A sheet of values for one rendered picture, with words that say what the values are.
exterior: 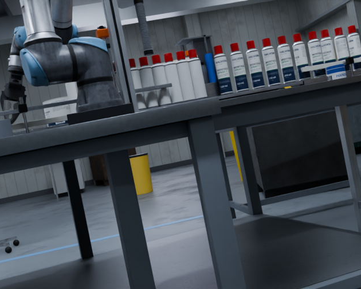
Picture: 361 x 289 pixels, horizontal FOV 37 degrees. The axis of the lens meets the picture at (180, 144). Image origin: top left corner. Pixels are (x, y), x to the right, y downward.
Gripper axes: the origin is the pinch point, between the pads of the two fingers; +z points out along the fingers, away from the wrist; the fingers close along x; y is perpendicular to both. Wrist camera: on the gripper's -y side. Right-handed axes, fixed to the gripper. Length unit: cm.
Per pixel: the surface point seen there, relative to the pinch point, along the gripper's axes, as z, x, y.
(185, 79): -28, -64, -2
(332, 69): -37, -113, -29
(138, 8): -49, -39, -11
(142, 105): -15, -48, -2
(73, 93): -18.0, -23.0, 24.8
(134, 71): -27, -43, -2
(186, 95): -22, -65, -2
